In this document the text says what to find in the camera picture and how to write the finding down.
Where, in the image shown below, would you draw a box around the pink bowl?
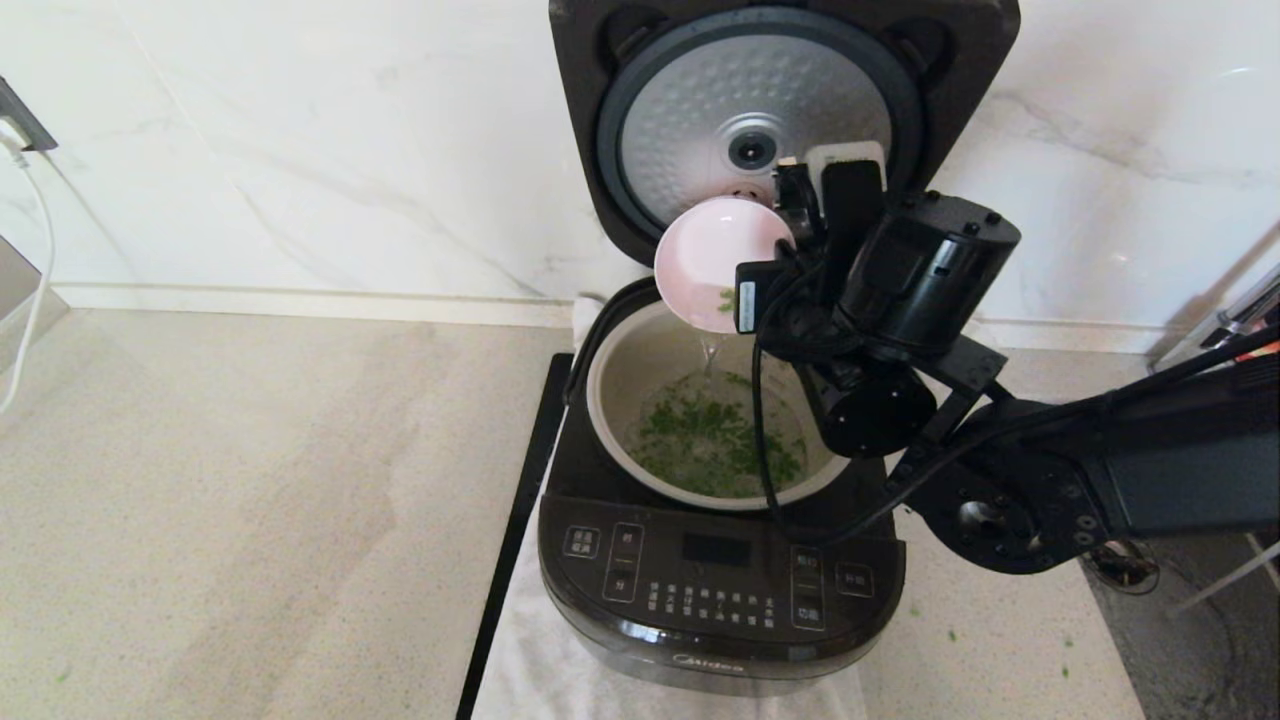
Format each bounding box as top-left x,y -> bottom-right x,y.
653,195 -> 798,337

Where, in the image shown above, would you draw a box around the chopped green onions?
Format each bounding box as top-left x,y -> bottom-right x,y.
632,288 -> 809,500

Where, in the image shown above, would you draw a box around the grey inner cooking pot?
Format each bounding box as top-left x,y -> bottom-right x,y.
585,296 -> 853,513

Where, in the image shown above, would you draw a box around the black rice cooker base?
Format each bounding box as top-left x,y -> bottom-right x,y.
538,275 -> 907,697

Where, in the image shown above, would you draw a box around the black flat strip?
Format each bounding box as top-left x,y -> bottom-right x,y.
456,353 -> 577,720

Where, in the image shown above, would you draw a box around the round sink drain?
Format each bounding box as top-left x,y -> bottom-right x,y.
1090,542 -> 1163,597

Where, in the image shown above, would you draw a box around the white cloth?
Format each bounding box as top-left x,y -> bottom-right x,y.
470,294 -> 869,720

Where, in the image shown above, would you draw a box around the chrome faucet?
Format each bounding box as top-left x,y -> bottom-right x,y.
1150,262 -> 1280,366

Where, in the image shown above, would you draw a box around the steel sink basin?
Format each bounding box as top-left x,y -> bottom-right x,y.
1080,530 -> 1280,720

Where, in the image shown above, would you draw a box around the grey panel corner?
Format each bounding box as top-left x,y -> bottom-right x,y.
0,236 -> 73,373

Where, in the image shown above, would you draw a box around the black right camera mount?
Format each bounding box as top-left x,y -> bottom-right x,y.
772,158 -> 889,276

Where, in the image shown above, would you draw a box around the white cable with plug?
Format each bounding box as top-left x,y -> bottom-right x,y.
0,120 -> 57,419

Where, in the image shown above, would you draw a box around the dark wall outlet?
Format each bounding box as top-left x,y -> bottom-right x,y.
0,76 -> 59,156

